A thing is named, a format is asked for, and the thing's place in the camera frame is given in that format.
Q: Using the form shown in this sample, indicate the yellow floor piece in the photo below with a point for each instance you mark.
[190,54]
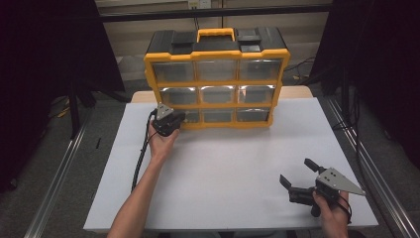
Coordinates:
[62,113]

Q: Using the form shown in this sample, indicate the aluminium floor rail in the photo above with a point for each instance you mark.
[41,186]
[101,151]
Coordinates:
[373,172]
[56,181]

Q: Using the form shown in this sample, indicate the black horizontal bar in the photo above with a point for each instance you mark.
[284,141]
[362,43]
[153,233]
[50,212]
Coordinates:
[211,13]

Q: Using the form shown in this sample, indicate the black curtain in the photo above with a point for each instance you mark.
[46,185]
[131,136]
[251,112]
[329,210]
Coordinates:
[39,66]
[389,66]

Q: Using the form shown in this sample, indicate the grid of clear drawers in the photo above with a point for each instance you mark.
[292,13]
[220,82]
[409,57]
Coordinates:
[217,95]

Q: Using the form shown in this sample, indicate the yellow black drawer organizer cabinet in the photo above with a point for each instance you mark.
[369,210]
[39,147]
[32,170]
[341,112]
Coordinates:
[216,44]

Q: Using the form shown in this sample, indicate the person's left hand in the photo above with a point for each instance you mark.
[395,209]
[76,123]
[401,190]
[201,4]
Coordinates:
[161,145]

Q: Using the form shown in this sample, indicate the black stand pole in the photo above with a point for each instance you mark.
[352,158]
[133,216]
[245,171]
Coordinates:
[345,99]
[74,112]

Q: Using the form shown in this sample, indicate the white wall socket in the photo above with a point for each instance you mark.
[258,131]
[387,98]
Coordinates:
[199,4]

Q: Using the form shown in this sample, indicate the small black floor piece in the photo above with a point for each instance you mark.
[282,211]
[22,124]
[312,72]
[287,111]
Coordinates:
[98,142]

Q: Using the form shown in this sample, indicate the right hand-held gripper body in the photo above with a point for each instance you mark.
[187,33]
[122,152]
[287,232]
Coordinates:
[333,181]

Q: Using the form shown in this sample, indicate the white table cover sheet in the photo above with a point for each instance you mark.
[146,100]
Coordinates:
[231,201]

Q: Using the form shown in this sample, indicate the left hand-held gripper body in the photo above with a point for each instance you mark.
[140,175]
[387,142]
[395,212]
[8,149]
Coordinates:
[168,122]

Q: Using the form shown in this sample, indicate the person's right hand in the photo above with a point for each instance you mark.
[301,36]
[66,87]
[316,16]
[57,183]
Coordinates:
[333,218]

